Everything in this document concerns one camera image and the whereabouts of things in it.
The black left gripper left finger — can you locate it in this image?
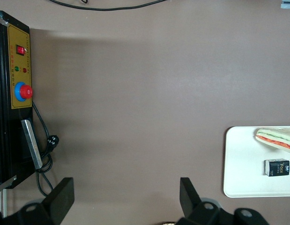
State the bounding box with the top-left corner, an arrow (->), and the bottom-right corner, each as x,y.
18,177 -> 75,225

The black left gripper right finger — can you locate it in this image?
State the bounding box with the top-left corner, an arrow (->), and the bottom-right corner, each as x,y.
177,177 -> 236,225

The white plastic tray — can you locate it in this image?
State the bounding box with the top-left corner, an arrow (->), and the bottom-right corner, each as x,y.
223,126 -> 290,199

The silver metal bar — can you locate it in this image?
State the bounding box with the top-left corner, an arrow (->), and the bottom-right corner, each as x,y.
21,119 -> 44,169

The black tissue pack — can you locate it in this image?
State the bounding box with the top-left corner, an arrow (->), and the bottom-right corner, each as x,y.
263,158 -> 290,178

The black control box yellow panel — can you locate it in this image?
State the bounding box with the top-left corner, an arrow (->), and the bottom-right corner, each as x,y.
0,10 -> 37,189

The plastic wrapped sandwich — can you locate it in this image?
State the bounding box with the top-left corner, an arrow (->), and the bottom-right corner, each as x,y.
253,126 -> 290,154

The red emergency stop button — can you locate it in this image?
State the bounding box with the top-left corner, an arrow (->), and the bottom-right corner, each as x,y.
14,81 -> 33,102

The black power cable with plug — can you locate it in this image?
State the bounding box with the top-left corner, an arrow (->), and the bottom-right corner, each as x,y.
32,102 -> 60,197

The aluminium frame post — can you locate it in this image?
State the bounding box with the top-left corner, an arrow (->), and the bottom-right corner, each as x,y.
0,175 -> 18,218

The red rocker switch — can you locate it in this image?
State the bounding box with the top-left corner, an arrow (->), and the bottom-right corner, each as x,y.
15,44 -> 28,56

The thin black cable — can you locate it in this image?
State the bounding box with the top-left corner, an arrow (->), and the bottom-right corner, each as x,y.
50,0 -> 168,11

